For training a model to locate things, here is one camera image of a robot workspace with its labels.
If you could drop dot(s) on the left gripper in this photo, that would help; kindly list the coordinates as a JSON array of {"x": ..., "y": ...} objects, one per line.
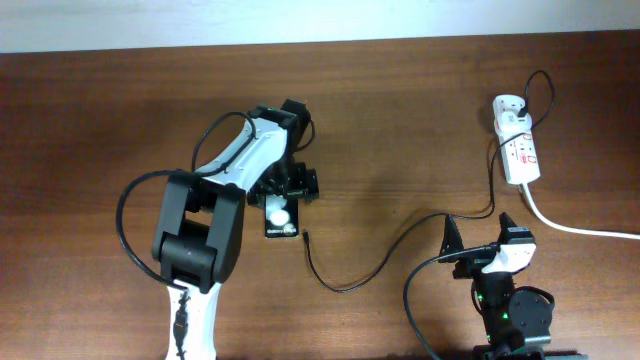
[{"x": 305, "y": 183}]

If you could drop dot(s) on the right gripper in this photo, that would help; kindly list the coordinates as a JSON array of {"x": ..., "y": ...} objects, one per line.
[{"x": 451, "y": 239}]

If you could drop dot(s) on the black smartphone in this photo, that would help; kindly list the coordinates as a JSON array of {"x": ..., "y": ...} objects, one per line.
[{"x": 281, "y": 217}]

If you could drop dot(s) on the white power strip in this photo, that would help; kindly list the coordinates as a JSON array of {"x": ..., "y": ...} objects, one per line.
[{"x": 520, "y": 161}]

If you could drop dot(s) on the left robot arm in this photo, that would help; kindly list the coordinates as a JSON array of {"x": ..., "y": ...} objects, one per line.
[{"x": 199, "y": 233}]

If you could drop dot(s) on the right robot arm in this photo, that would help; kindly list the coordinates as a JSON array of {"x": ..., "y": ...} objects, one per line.
[{"x": 516, "y": 319}]

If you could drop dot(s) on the white USB wall charger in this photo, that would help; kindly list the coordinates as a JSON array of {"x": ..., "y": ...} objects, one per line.
[{"x": 507, "y": 118}]

